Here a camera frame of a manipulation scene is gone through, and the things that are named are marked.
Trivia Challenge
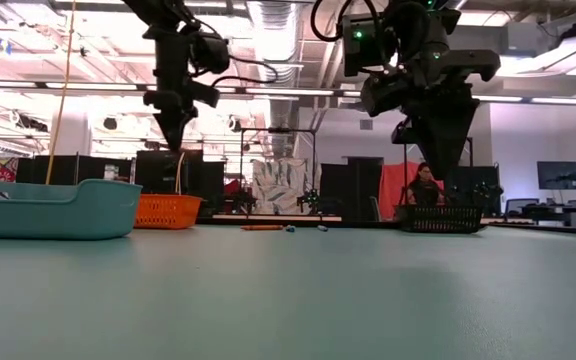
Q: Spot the dark computer monitor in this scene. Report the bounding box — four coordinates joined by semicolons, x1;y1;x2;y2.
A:
536;160;576;191

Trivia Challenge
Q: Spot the low black partition panel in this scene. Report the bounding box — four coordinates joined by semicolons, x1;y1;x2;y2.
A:
15;155;135;186

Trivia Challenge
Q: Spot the ribbed silver ceiling duct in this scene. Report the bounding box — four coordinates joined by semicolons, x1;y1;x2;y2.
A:
246;0;303;157

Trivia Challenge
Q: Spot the black table edge rail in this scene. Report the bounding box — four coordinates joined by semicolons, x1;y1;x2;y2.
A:
197;215;576;235

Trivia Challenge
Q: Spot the teal plastic bin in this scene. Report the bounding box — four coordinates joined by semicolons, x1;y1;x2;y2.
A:
0;178;143;240

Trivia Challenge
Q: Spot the black plastic mesh basket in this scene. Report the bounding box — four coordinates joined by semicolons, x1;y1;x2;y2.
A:
396;203;484;235

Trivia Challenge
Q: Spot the long ceiling light bar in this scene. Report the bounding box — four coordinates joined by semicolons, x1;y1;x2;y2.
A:
0;78;576;107

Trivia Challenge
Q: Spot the small black green robot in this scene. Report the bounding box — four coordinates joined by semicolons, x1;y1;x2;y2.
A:
296;188;322;215

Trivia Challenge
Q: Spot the grey office chair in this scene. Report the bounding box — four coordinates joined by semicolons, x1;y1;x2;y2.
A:
505;198;539;217

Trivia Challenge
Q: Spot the thin yellow hanging cord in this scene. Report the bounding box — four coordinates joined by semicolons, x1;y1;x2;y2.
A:
175;152;189;196

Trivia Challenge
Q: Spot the grey rectangular ceiling duct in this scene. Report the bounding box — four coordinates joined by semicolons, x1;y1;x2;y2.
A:
460;22;559;57

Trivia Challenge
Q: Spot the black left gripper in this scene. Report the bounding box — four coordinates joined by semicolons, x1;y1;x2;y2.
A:
142;29;221;151

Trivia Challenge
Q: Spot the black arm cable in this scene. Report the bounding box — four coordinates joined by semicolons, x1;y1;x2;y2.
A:
310;0;384;44
192;17;279;89

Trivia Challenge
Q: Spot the small black robot rig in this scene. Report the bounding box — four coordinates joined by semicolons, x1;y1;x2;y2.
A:
220;188;258;216

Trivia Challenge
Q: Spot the orange plastic basket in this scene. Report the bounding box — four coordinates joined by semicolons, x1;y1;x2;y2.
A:
133;193;204;230

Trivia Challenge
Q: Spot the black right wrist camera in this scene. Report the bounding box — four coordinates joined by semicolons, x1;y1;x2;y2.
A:
391;119;415;146

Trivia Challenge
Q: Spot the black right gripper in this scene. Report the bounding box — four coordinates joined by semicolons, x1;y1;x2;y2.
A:
361;19;502;180

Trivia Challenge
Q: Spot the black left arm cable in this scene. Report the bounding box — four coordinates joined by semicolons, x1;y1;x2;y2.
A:
192;17;279;89

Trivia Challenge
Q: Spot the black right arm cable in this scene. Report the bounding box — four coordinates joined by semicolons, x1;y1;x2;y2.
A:
310;0;384;44

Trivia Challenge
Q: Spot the white leaf patterned cloth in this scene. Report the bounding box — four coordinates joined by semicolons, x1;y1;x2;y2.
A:
251;158;315;216

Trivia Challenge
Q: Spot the person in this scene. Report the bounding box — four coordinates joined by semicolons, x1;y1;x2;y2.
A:
406;162;444;207

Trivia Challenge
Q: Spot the white pillar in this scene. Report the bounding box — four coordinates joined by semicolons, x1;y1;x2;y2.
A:
50;97;93;157

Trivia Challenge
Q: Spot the orange red hanging cloth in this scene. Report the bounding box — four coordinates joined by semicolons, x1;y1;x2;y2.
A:
378;162;445;221

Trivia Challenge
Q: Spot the tall black partition panel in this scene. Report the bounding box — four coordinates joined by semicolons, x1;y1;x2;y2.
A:
135;149;205;197

